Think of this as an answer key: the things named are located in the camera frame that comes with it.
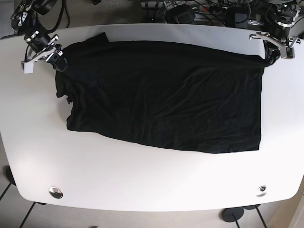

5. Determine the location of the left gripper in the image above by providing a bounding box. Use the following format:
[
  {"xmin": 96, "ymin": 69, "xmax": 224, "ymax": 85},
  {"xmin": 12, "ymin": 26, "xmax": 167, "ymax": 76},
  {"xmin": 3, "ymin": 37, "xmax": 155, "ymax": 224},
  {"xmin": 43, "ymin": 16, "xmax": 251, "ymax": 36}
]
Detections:
[{"xmin": 249, "ymin": 32, "xmax": 301, "ymax": 65}]

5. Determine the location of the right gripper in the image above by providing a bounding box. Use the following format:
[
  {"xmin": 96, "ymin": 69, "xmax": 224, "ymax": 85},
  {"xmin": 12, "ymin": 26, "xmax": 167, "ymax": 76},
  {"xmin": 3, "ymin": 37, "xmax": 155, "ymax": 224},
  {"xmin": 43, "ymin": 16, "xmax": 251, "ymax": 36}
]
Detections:
[{"xmin": 25, "ymin": 34, "xmax": 67, "ymax": 72}]

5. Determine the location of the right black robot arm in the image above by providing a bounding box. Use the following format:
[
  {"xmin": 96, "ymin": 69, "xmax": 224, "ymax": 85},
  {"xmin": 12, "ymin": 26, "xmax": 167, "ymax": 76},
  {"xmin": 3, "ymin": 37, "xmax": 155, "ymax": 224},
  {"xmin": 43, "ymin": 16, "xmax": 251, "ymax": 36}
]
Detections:
[{"xmin": 10, "ymin": 0, "xmax": 67, "ymax": 74}]

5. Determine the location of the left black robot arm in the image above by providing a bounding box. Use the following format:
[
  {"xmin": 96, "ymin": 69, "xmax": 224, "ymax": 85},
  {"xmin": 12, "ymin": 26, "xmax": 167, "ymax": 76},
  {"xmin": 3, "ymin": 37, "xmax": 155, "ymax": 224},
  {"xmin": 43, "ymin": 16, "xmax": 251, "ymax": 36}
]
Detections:
[{"xmin": 247, "ymin": 0, "xmax": 303, "ymax": 64}]

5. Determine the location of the black table leg left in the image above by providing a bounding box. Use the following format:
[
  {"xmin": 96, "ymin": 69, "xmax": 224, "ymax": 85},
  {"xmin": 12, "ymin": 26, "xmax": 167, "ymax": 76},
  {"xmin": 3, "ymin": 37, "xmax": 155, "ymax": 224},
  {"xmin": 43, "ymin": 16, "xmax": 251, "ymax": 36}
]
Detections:
[{"xmin": 0, "ymin": 166, "xmax": 16, "ymax": 200}]

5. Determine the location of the left silver table grommet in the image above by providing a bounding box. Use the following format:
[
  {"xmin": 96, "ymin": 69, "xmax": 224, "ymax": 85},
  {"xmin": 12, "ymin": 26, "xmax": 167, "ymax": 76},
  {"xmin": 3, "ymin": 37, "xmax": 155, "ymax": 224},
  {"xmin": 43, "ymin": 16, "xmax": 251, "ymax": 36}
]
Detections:
[{"xmin": 48, "ymin": 186, "xmax": 63, "ymax": 199}]

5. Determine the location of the silver table grommet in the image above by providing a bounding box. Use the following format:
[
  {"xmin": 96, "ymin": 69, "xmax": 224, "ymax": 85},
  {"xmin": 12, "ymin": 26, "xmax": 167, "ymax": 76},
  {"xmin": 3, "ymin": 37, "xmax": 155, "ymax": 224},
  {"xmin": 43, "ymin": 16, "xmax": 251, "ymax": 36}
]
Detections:
[
  {"xmin": 255, "ymin": 185, "xmax": 267, "ymax": 198},
  {"xmin": 48, "ymin": 186, "xmax": 63, "ymax": 199}
]

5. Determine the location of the right silver table grommet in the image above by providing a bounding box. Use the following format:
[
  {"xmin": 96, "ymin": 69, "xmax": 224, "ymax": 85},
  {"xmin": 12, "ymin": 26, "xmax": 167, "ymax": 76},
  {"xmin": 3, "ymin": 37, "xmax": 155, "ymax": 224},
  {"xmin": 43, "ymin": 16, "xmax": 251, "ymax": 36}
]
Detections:
[{"xmin": 255, "ymin": 185, "xmax": 267, "ymax": 198}]

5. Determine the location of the black round stand base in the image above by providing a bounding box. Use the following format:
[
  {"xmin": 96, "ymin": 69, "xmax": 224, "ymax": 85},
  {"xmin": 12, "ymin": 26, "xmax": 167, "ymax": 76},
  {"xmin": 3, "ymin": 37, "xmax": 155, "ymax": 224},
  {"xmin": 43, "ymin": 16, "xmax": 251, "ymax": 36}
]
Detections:
[{"xmin": 221, "ymin": 207, "xmax": 244, "ymax": 223}]

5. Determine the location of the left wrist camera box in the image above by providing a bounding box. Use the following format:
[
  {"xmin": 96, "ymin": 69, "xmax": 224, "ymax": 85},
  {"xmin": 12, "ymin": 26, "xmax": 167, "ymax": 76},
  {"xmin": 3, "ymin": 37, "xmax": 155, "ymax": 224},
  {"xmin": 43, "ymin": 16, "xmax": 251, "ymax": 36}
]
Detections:
[{"xmin": 280, "ymin": 46, "xmax": 295, "ymax": 59}]

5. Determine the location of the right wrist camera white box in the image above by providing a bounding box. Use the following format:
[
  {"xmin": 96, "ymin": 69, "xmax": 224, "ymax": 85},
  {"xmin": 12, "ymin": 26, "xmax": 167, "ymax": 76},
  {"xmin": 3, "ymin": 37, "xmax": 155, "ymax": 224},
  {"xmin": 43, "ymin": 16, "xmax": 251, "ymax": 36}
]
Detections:
[{"xmin": 21, "ymin": 61, "xmax": 34, "ymax": 74}]

